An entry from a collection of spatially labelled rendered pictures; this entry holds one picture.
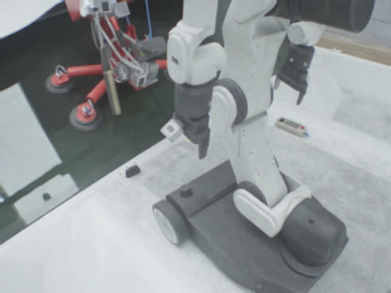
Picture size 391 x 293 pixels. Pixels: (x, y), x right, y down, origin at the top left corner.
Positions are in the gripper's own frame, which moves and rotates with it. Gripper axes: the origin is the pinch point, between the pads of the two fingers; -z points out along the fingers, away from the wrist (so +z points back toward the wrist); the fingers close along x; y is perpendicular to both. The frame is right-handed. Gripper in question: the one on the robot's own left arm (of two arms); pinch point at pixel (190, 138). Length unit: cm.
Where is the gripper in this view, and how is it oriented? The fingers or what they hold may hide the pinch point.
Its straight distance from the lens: 76.9
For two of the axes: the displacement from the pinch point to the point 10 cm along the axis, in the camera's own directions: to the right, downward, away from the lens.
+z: 0.6, -6.9, -7.2
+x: -6.1, -6.0, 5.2
